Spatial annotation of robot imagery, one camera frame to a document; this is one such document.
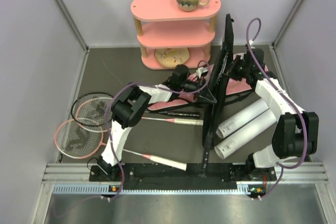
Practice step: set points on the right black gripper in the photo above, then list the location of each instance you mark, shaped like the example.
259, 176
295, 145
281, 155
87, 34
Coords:
238, 60

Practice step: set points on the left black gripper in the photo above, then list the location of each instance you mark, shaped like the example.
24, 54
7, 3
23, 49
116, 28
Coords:
204, 93

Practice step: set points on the pink racket bag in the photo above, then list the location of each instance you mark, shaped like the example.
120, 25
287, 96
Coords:
234, 88

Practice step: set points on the black Crossway racket bag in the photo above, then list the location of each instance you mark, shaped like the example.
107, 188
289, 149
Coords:
217, 86

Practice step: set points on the white shuttlecock tube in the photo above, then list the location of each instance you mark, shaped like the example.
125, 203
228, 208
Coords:
244, 135
238, 120

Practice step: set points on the black badminton racket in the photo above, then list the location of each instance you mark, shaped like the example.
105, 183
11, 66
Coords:
169, 114

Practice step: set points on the pink badminton racket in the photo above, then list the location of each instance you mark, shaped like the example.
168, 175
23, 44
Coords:
78, 142

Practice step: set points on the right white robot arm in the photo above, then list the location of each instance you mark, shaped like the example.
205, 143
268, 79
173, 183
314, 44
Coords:
296, 132

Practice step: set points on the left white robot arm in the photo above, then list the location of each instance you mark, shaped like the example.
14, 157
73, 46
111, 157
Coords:
129, 105

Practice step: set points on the pink three-tier shelf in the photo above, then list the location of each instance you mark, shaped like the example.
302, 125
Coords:
161, 24

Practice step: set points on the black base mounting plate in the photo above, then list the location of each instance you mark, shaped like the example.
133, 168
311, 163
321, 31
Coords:
148, 176

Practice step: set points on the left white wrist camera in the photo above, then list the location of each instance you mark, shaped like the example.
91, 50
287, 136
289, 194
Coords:
201, 72

